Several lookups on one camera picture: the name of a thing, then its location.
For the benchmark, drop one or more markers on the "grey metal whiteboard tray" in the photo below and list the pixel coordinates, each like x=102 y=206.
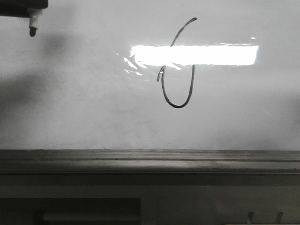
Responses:
x=149 y=161

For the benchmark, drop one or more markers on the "black white whiteboard marker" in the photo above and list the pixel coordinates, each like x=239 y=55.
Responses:
x=34 y=15

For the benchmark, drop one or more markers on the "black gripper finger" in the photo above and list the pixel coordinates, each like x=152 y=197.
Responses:
x=18 y=8

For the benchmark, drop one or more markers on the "white whiteboard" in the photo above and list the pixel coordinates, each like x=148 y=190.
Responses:
x=153 y=74

